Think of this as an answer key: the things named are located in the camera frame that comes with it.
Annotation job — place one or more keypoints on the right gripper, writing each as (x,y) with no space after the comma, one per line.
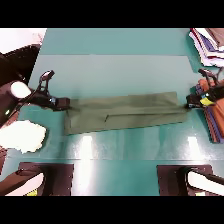
(194,101)

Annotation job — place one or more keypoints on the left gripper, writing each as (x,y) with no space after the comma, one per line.
(60,103)

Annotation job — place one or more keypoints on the olive green garment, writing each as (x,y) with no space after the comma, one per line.
(133,111)

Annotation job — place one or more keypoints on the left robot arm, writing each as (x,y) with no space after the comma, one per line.
(20,90)

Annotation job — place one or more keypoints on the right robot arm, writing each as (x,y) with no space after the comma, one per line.
(203,180)

